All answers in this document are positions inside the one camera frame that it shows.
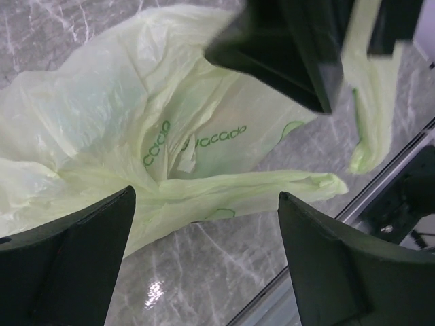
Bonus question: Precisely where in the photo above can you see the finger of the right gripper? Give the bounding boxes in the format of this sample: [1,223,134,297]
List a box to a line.
[205,0,352,114]
[367,0,423,55]

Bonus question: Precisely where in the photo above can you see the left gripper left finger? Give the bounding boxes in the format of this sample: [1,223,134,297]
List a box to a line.
[1,186,136,325]

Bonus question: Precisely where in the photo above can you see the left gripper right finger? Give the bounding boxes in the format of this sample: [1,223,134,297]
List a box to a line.
[278,192,434,325]

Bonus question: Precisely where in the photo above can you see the light green plastic bag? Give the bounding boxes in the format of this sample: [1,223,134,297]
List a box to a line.
[0,0,404,259]

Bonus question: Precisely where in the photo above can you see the aluminium mounting rail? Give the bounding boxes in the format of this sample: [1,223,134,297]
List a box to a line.
[231,122,434,325]

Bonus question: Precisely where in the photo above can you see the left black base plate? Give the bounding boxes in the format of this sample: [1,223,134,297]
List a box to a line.
[353,145,434,253]

